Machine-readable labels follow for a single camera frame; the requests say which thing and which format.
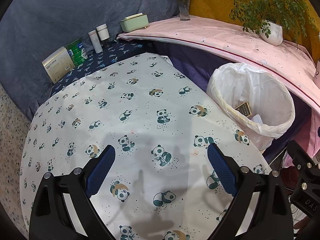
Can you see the pink tablecloth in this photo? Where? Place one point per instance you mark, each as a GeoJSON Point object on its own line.
{"type": "Point", "coordinates": [289, 63]}

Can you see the navy floral cloth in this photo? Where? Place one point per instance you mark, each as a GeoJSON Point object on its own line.
{"type": "Point", "coordinates": [116, 52]}

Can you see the white jar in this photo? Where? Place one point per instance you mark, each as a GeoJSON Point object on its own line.
{"type": "Point", "coordinates": [103, 32]}

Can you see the panda print tablecloth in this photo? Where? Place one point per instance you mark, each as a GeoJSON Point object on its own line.
{"type": "Point", "coordinates": [161, 185]}

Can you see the small gold dark packet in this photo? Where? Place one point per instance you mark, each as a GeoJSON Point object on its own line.
{"type": "Point", "coordinates": [244, 109]}

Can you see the blue backdrop cloth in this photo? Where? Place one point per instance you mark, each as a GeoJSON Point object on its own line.
{"type": "Point", "coordinates": [33, 29]}

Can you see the white paper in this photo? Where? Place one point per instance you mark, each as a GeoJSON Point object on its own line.
{"type": "Point", "coordinates": [257, 119]}

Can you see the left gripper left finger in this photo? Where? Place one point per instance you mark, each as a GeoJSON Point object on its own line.
{"type": "Point", "coordinates": [97, 169]}

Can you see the green plant in white pot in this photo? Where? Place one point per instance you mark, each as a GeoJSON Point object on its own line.
{"type": "Point", "coordinates": [257, 16]}

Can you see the white lined trash bin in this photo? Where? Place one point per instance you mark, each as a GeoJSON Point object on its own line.
{"type": "Point", "coordinates": [234, 83]}

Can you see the beige cardboard box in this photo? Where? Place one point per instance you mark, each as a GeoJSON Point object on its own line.
{"type": "Point", "coordinates": [58, 64]}

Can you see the mint green tissue box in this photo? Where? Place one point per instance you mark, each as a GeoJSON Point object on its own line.
{"type": "Point", "coordinates": [134, 22]}

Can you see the pink tumbler with lid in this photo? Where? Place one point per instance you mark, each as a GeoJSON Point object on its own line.
{"type": "Point", "coordinates": [316, 75]}

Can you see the mustard yellow backdrop cloth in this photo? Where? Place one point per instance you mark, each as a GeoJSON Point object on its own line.
{"type": "Point", "coordinates": [220, 9]}

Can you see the green can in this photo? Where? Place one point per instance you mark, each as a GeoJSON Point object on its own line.
{"type": "Point", "coordinates": [77, 52]}

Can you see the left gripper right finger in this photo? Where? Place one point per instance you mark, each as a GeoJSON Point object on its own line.
{"type": "Point", "coordinates": [225, 168]}

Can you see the white slim bottle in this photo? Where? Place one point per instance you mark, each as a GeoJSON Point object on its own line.
{"type": "Point", "coordinates": [95, 41]}

